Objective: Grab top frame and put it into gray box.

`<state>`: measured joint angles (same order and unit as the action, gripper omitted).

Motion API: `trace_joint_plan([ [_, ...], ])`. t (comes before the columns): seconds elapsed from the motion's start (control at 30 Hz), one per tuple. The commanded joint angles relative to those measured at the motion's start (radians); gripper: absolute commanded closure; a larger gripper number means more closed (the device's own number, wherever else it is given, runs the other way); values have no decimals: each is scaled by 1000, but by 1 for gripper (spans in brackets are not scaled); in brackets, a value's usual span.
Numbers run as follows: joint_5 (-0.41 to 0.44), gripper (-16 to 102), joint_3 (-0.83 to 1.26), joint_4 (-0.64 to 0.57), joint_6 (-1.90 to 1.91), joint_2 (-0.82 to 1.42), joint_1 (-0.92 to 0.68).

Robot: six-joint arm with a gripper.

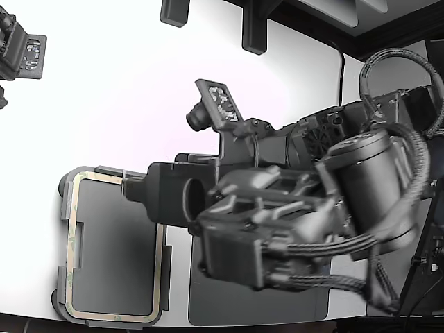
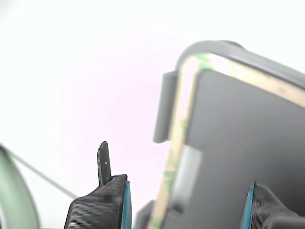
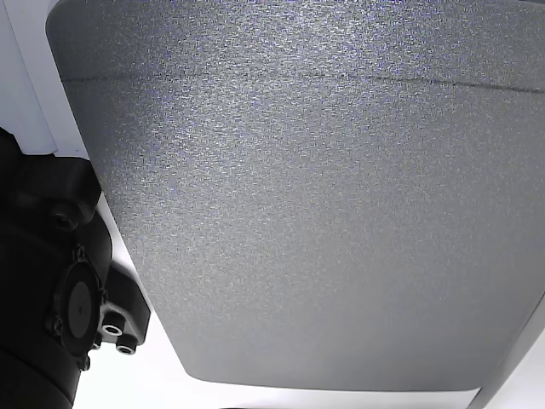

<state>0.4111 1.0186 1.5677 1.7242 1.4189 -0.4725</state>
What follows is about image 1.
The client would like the black table bracket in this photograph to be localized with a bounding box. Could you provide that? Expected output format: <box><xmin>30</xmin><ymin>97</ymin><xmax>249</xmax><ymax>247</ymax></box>
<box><xmin>241</xmin><ymin>0</ymin><xmax>269</xmax><ymax>56</ymax></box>
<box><xmin>159</xmin><ymin>0</ymin><xmax>191</xmax><ymax>27</ymax></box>

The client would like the black braided cable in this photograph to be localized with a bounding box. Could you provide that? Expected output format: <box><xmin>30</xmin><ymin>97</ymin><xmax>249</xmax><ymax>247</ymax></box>
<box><xmin>388</xmin><ymin>126</ymin><xmax>433</xmax><ymax>209</ymax></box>
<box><xmin>358</xmin><ymin>48</ymin><xmax>444</xmax><ymax>139</ymax></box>
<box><xmin>266</xmin><ymin>234</ymin><xmax>379</xmax><ymax>258</ymax></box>
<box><xmin>277</xmin><ymin>273</ymin><xmax>400</xmax><ymax>315</ymax></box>

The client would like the black equipment stand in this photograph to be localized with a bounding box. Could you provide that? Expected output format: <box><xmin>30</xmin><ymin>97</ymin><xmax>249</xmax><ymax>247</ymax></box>
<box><xmin>398</xmin><ymin>180</ymin><xmax>444</xmax><ymax>333</ymax></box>

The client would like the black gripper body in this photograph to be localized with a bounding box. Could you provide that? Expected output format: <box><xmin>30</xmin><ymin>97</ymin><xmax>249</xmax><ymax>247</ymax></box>
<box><xmin>146</xmin><ymin>152</ymin><xmax>223</xmax><ymax>232</ymax></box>

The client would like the thin black cable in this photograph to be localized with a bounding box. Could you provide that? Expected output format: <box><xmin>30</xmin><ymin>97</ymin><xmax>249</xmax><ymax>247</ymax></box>
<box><xmin>327</xmin><ymin>38</ymin><xmax>347</xmax><ymax>108</ymax></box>

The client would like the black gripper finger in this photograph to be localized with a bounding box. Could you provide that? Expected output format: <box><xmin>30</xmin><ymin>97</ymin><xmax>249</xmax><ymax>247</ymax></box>
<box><xmin>120</xmin><ymin>169</ymin><xmax>151</xmax><ymax>203</ymax></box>

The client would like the beige adhesive-backed frame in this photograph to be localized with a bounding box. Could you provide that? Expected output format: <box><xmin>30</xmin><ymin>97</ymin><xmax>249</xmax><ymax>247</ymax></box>
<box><xmin>64</xmin><ymin>169</ymin><xmax>167</xmax><ymax>322</ymax></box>

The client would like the dark textured frame tray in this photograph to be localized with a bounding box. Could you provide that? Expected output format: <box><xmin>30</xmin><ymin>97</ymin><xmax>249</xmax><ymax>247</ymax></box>
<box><xmin>187</xmin><ymin>225</ymin><xmax>333</xmax><ymax>327</ymax></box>

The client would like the black background rail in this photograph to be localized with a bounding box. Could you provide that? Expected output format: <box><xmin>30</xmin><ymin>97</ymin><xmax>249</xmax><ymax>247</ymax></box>
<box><xmin>221</xmin><ymin>0</ymin><xmax>444</xmax><ymax>62</ymax></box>

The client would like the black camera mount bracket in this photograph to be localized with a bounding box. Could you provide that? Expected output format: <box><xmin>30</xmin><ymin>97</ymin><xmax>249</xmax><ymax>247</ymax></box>
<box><xmin>217</xmin><ymin>117</ymin><xmax>277</xmax><ymax>168</ymax></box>

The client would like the black camera with circuit board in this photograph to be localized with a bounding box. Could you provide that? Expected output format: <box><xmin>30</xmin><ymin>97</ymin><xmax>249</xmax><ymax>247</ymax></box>
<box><xmin>0</xmin><ymin>0</ymin><xmax>48</xmax><ymax>83</ymax></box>

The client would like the wrist camera with circuit board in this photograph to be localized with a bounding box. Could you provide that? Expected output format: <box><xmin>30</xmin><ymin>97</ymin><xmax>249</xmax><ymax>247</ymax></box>
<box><xmin>185</xmin><ymin>78</ymin><xmax>246</xmax><ymax>133</ymax></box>

